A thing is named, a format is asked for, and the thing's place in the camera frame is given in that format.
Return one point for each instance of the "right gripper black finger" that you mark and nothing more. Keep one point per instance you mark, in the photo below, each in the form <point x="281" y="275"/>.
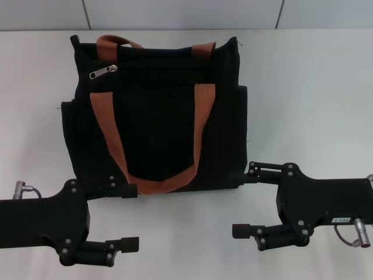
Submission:
<point x="263" y="172"/>
<point x="262" y="233"/>

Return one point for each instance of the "right gripper large silver connector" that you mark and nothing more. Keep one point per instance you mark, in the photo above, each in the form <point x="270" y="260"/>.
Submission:
<point x="362" y="226"/>

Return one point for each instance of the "silver metal zipper pull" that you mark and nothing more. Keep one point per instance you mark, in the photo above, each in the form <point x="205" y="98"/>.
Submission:
<point x="102" y="71"/>

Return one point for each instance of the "right gripper small silver connector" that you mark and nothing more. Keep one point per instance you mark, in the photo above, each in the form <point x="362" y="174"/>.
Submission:
<point x="370" y="178"/>

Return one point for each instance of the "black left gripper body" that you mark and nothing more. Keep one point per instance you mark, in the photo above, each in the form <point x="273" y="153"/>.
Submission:
<point x="43" y="218"/>

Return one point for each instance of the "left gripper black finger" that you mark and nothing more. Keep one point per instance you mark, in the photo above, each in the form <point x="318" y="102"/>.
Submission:
<point x="99" y="251"/>
<point x="129" y="191"/>

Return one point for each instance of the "black fabric food bag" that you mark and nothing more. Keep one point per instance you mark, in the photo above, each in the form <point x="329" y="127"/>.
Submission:
<point x="163" y="122"/>

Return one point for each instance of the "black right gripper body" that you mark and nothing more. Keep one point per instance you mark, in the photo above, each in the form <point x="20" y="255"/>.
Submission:
<point x="326" y="201"/>

